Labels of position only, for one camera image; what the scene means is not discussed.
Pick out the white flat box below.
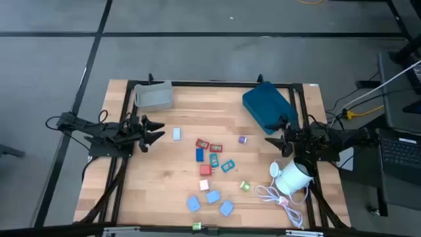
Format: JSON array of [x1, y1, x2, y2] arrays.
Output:
[[338, 147, 355, 171]]

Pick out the silver metal bracket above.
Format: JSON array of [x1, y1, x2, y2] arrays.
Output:
[[285, 229, 325, 237], [103, 226, 141, 237]]

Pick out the dark laptop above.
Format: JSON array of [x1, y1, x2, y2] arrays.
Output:
[[374, 127, 421, 187]]

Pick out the black metal table frame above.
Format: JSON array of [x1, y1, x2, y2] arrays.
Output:
[[75, 74, 351, 231]]

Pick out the black overhead rig beam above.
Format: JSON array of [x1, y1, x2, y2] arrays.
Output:
[[0, 223, 421, 237]]

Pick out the white round charging puck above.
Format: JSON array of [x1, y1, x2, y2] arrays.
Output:
[[269, 161, 281, 178]]

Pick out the red wall charger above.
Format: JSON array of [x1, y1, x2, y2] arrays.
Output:
[[199, 164, 215, 177]]

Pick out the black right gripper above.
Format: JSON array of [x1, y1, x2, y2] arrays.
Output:
[[264, 115, 310, 158]]

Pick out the white cylindrical container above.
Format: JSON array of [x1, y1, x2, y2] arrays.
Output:
[[274, 159, 314, 196]]

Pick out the black chair leg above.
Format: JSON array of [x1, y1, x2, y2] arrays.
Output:
[[0, 144, 26, 158]]

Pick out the light blue wall charger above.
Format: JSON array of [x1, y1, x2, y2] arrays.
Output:
[[186, 196, 201, 213], [205, 190, 222, 205], [219, 200, 235, 217]]

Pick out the teal blue bin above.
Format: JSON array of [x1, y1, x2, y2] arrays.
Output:
[[242, 81, 299, 136]]

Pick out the black stand foot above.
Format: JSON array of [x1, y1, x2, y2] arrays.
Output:
[[356, 80, 382, 89]]

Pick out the white kettle with cable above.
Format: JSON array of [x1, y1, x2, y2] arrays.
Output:
[[254, 159, 310, 230]]

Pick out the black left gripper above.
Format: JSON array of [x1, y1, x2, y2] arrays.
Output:
[[124, 114, 166, 153]]

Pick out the thick white cable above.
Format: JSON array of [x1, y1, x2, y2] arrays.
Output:
[[330, 59, 421, 128]]

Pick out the yellow plug cable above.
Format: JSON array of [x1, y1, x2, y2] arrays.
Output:
[[344, 104, 385, 120]]

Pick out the grey plastic bin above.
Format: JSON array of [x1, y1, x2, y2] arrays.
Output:
[[134, 80, 174, 112]]

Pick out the dark grey side desk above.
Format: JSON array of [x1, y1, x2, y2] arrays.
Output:
[[377, 51, 421, 211]]

